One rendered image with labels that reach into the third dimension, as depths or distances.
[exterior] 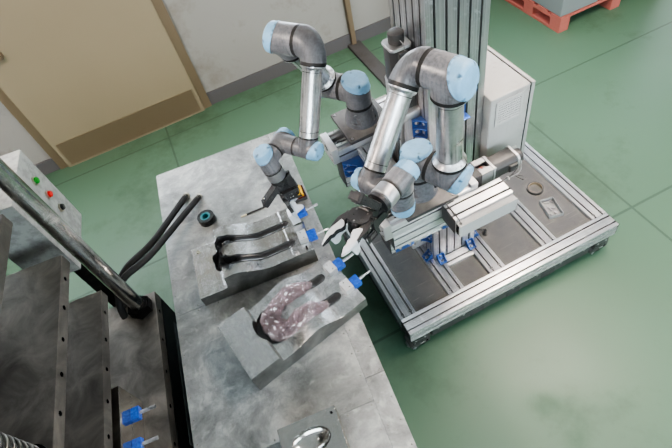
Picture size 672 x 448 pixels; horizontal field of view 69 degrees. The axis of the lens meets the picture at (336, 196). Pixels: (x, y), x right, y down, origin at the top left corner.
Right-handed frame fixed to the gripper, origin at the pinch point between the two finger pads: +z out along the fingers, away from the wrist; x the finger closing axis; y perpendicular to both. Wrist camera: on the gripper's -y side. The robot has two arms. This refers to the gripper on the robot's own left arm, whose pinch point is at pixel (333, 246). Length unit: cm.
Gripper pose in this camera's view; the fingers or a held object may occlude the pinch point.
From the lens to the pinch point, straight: 129.0
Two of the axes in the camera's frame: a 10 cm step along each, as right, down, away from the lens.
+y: 2.8, 6.8, 6.8
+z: -6.3, 6.7, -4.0
